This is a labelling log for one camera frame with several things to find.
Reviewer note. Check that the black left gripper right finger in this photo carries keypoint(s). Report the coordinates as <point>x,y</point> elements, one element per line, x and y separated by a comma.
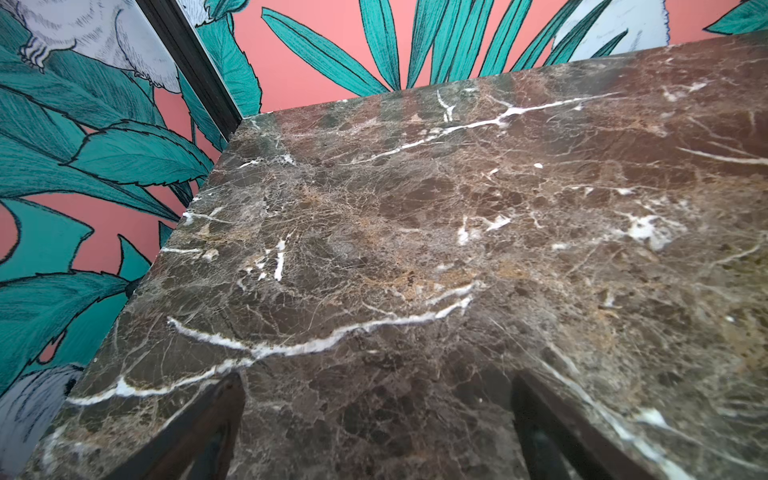
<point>555,438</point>

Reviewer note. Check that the black corner frame post left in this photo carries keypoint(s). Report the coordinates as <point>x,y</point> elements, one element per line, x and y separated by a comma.
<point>187,51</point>

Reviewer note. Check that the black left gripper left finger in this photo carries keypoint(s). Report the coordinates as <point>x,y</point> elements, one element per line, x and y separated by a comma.
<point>197,444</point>

